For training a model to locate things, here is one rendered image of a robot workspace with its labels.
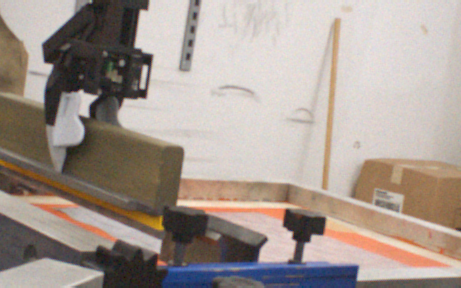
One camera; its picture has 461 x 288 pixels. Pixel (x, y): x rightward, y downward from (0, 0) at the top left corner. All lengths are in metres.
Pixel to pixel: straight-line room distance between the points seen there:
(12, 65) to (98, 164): 2.27
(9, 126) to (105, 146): 0.21
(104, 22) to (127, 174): 0.18
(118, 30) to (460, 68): 4.01
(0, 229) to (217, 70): 3.08
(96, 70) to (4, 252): 0.30
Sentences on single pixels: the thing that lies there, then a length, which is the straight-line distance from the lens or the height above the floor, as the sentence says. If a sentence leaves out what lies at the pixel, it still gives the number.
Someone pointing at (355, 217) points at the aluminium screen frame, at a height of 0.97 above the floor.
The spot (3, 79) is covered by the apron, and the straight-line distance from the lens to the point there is 3.41.
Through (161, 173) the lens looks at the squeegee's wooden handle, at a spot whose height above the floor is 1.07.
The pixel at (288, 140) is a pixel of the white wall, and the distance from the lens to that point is 4.29.
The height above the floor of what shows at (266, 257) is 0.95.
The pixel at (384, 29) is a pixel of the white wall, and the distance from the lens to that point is 4.62.
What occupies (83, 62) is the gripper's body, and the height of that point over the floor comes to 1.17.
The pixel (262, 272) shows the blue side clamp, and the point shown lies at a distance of 1.02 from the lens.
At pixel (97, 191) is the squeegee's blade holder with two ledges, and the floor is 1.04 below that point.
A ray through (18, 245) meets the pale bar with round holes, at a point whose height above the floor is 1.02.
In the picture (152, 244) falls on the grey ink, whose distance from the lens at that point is 1.28.
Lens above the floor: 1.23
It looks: 6 degrees down
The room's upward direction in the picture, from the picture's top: 10 degrees clockwise
